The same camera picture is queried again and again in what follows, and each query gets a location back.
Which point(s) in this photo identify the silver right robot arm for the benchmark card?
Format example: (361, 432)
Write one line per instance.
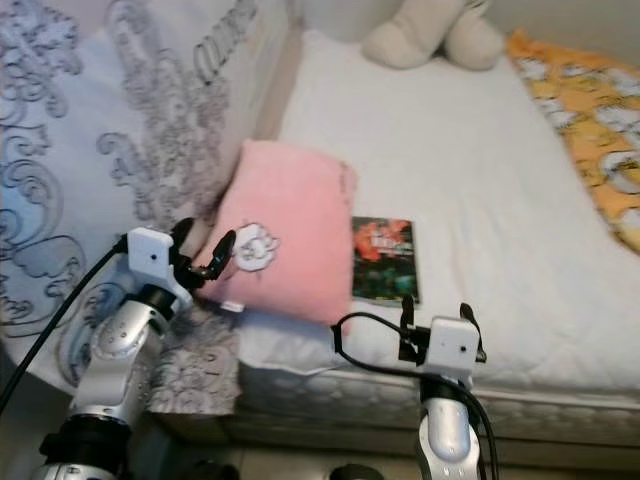
(448, 440)

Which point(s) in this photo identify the beige plush toy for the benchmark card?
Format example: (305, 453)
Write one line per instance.
(420, 40)

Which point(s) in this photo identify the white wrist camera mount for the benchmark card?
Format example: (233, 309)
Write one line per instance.
(150, 260)
(450, 348)

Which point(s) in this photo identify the beige bed frame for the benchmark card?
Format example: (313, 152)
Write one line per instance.
(310, 450)

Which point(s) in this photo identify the white bed sheet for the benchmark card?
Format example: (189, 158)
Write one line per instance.
(460, 170)

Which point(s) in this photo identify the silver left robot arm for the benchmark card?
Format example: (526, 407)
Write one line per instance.
(120, 355)

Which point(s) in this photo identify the dark robot right leg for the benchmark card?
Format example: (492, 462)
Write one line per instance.
(355, 472)

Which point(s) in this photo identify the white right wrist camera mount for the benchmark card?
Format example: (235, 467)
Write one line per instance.
(450, 348)

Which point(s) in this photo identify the pink pillow white flower patch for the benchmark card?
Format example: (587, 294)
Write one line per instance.
(290, 220)

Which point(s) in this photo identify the white grey floral quilt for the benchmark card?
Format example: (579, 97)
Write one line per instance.
(60, 150)

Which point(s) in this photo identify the grey quilted mattress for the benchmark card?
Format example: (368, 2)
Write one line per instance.
(360, 405)

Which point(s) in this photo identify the dark robot left leg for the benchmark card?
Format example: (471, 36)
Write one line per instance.
(210, 471)

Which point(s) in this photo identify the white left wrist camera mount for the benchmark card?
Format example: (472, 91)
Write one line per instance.
(150, 260)

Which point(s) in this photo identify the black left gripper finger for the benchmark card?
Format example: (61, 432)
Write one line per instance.
(184, 240)
(223, 255)

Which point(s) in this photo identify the orange patterned blanket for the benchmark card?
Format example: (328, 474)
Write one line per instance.
(580, 110)

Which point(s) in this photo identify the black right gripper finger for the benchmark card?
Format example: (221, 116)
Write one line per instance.
(473, 322)
(407, 316)

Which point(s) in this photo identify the dark book red flower cover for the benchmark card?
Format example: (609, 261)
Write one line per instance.
(385, 260)

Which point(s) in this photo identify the dark robot leg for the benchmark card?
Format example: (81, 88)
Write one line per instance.
(355, 472)
(210, 471)

